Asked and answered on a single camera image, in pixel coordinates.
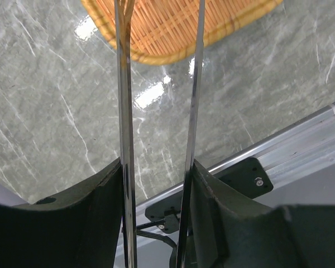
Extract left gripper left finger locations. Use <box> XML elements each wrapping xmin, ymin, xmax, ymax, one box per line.
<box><xmin>0</xmin><ymin>160</ymin><xmax>123</xmax><ymax>267</ymax></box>

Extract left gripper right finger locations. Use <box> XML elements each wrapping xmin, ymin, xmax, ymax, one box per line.
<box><xmin>190</xmin><ymin>162</ymin><xmax>335</xmax><ymax>267</ymax></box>

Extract metal tongs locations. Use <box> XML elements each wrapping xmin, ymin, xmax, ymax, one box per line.
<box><xmin>114</xmin><ymin>1</ymin><xmax>205</xmax><ymax>267</ymax></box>

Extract woven bamboo tray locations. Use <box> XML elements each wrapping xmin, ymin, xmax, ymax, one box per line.
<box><xmin>82</xmin><ymin>0</ymin><xmax>281</xmax><ymax>65</ymax></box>

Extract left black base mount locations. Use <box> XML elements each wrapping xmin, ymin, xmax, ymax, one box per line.
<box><xmin>122</xmin><ymin>157</ymin><xmax>274</xmax><ymax>268</ymax></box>

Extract aluminium frame rail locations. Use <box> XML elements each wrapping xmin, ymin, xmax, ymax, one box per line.
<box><xmin>111</xmin><ymin>96</ymin><xmax>335</xmax><ymax>268</ymax></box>

